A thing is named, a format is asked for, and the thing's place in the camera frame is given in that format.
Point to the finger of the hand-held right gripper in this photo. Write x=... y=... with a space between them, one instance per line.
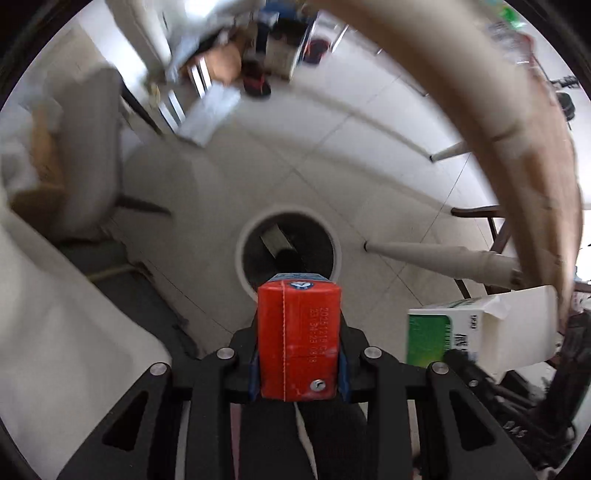
x=471 y=374

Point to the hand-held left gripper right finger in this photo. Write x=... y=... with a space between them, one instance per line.
x=344 y=378

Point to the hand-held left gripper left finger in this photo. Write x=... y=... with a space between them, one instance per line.
x=253 y=381

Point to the green white milk carton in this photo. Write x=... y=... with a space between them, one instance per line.
x=508 y=332

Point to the red drink carton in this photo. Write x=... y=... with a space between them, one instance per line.
x=295 y=341

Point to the white round trash bin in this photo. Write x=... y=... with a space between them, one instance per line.
x=295 y=230

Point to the white-legged table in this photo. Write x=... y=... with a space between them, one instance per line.
x=438 y=256

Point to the dark wooden chair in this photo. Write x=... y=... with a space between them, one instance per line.
x=475 y=211

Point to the white bedding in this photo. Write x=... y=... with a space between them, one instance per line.
x=69 y=346

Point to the brown checked tablecloth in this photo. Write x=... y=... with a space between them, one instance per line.
x=508 y=129

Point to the grey upholstered chair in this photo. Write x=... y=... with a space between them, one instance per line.
x=87 y=152

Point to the dark red slipper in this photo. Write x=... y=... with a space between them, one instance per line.
x=256 y=81

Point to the brown cardboard box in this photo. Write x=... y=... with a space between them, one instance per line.
x=46 y=152

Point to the brown paper bag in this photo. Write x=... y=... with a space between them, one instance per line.
x=226 y=62

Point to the white metal frame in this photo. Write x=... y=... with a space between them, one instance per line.
x=199 y=78

